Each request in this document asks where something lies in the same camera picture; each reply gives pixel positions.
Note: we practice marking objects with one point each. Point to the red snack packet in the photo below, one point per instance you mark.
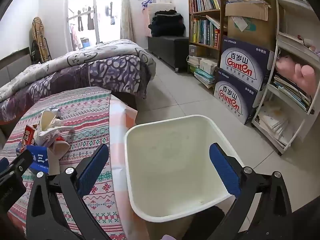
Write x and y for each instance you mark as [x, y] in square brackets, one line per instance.
[27, 135]

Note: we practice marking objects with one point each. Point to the purple patterned quilt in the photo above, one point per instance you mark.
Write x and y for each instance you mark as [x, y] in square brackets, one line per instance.
[112, 70]

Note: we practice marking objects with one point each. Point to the striped patterned tablecloth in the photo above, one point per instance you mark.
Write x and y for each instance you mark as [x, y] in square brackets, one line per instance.
[87, 120]

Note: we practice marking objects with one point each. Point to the wooden bookshelf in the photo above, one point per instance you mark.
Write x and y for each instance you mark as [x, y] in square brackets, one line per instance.
[203, 11]

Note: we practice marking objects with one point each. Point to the dark storage bench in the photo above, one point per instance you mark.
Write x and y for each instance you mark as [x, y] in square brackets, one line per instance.
[170, 50]

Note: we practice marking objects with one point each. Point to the crumpled white tissue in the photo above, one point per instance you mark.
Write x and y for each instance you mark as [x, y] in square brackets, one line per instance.
[55, 135]

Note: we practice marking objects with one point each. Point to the crumpled white paper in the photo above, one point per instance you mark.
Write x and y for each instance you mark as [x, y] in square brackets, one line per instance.
[53, 112]

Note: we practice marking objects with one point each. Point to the crumpled white snack wrapper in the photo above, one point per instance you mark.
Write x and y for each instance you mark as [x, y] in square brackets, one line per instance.
[48, 120]

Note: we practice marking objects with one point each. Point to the white plastic trash bin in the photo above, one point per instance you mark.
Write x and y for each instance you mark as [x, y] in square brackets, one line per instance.
[170, 155]

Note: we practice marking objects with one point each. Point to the brown cardboard box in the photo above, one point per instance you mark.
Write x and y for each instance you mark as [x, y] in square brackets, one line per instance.
[250, 35]

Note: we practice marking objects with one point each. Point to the pile of black clothes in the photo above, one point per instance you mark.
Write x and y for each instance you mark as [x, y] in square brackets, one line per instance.
[166, 22]

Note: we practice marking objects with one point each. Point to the plaid garment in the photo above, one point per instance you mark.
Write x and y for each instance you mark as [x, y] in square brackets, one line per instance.
[38, 37]

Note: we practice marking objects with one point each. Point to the blue water carton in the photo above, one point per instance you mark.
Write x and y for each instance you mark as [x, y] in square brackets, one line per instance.
[232, 97]
[242, 62]

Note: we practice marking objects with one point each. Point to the white storage box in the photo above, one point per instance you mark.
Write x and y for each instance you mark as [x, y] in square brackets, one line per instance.
[160, 6]

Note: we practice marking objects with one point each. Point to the hanging dark garment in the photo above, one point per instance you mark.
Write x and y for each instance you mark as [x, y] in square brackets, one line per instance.
[80, 21]
[90, 18]
[111, 13]

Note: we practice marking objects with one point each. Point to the blue biscuit box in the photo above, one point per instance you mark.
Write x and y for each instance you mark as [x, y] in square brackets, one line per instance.
[37, 155]

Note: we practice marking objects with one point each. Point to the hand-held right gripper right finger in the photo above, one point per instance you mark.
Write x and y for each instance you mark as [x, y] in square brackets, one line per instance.
[225, 172]

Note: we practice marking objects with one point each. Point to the pink plush toy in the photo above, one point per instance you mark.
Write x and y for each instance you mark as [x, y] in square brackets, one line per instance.
[300, 75]

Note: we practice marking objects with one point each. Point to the leaning books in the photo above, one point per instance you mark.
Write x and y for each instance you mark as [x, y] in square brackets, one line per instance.
[290, 90]

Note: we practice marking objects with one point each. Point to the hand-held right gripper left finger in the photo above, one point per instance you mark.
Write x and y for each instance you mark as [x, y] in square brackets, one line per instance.
[93, 167]

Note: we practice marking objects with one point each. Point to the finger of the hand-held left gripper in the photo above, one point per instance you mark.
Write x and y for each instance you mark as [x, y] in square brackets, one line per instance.
[20, 165]
[3, 163]

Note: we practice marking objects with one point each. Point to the pile of white booklets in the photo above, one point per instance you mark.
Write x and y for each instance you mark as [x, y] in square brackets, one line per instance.
[272, 125]

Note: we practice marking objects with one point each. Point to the row of green books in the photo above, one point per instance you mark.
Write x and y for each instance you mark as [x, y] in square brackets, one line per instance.
[202, 31]

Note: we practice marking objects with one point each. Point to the white shelf rack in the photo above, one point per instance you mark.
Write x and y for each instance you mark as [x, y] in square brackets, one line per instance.
[278, 25]

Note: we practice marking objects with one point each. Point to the grey printed quilt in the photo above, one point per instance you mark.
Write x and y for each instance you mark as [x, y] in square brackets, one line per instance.
[87, 52]

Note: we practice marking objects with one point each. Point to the pink plaid cloth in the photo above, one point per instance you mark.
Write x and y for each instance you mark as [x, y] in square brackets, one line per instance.
[120, 120]

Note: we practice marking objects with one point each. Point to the white curtain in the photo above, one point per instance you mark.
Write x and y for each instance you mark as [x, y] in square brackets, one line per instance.
[126, 17]

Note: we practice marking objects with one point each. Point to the grey padded headboard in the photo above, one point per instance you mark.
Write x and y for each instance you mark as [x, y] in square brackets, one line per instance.
[12, 67]

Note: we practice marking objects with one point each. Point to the stack of books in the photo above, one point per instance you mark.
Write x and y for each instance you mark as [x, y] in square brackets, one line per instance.
[203, 76]

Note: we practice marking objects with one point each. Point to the beige cardboard piece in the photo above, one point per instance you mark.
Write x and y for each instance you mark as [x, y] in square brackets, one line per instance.
[58, 151]

